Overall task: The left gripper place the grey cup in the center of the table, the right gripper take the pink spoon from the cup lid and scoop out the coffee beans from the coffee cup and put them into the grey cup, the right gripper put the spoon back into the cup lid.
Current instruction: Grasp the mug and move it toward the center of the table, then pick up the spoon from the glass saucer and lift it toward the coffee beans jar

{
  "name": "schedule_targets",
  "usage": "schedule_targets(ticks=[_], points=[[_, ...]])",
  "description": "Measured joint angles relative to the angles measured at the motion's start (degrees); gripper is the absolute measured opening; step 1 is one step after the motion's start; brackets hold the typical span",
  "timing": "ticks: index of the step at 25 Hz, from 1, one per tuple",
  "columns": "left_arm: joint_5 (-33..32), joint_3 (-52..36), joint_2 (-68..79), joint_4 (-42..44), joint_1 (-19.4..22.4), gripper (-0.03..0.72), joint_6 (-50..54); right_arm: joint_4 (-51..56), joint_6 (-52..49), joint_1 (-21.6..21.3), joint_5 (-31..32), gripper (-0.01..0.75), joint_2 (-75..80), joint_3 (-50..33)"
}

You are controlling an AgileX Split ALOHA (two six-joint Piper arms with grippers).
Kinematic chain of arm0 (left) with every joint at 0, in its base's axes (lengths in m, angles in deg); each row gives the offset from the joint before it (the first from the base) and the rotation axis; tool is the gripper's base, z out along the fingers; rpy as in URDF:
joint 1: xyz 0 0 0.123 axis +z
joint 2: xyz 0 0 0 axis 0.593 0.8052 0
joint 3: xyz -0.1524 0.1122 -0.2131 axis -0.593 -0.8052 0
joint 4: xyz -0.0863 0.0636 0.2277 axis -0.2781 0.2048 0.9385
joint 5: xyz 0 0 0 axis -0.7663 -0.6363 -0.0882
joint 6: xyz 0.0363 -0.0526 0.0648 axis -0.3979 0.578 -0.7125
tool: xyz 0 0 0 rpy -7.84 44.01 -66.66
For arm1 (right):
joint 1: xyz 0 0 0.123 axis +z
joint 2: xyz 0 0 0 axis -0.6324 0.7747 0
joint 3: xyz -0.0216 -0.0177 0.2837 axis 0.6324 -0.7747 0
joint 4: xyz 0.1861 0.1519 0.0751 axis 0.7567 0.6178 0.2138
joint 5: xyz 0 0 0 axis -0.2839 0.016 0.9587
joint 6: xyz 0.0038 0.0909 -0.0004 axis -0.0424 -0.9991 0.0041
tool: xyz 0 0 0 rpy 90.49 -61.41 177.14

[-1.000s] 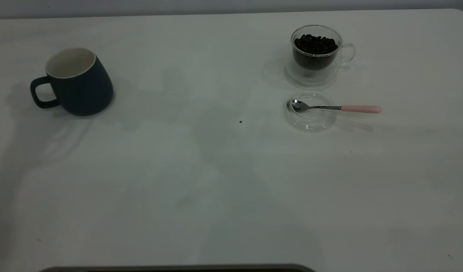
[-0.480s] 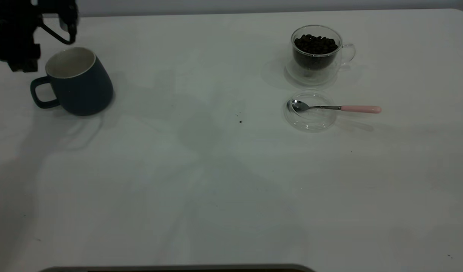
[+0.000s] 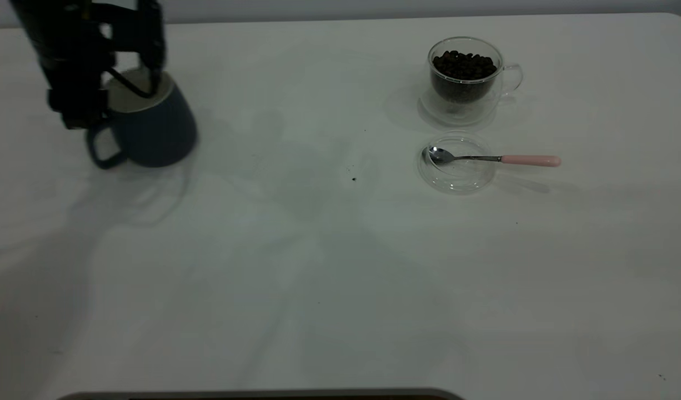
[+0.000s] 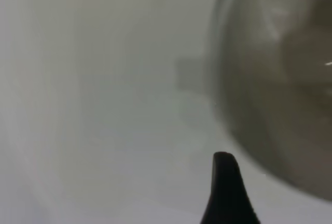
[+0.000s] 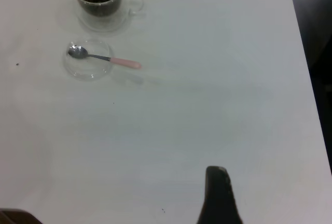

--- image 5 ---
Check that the clear glass saucer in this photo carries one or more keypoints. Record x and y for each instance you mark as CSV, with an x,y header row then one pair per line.
x,y
88,69

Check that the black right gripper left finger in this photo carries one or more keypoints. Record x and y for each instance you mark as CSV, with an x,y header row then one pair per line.
x,y
15,217

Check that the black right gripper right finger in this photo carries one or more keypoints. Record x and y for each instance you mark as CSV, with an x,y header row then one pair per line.
x,y
219,200

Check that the clear double-wall glass cup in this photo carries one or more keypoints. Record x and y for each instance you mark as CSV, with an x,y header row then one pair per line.
x,y
103,23

